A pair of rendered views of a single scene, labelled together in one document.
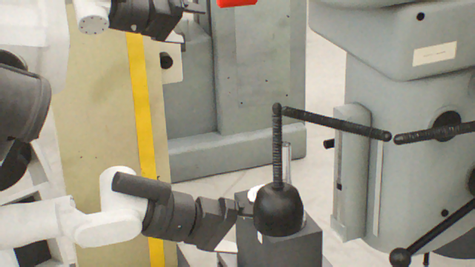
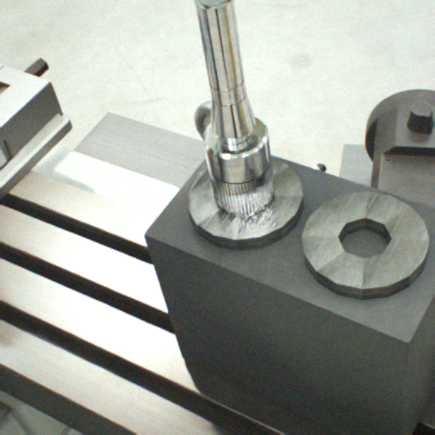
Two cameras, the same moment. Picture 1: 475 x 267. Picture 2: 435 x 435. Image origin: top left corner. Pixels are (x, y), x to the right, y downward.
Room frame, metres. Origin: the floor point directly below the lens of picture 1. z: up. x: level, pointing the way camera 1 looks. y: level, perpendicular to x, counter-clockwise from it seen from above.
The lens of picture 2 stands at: (1.66, -0.31, 1.56)
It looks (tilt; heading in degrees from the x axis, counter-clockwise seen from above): 48 degrees down; 151
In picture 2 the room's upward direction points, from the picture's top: 11 degrees counter-clockwise
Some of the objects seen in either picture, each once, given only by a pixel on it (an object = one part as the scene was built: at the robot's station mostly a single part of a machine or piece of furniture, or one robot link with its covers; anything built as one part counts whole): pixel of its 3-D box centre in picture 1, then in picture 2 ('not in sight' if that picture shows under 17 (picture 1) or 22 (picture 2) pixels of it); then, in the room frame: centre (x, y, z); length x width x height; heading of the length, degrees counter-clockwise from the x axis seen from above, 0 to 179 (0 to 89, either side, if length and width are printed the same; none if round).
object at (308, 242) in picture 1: (276, 242); (308, 293); (1.35, -0.07, 1.02); 0.22 x 0.12 x 0.20; 20
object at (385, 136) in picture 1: (339, 124); not in sight; (0.81, -0.12, 1.58); 0.17 x 0.01 x 0.01; 54
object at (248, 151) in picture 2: not in sight; (235, 138); (1.31, -0.09, 1.18); 0.05 x 0.05 x 0.01
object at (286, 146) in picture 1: (285, 167); (225, 70); (1.31, -0.09, 1.24); 0.03 x 0.03 x 0.11
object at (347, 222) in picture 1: (349, 173); not in sight; (0.92, -0.16, 1.45); 0.04 x 0.04 x 0.21; 22
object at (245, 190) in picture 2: not in sight; (240, 170); (1.31, -0.09, 1.14); 0.05 x 0.05 x 0.06
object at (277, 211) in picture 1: (277, 204); not in sight; (0.86, -0.05, 1.43); 0.07 x 0.07 x 0.06
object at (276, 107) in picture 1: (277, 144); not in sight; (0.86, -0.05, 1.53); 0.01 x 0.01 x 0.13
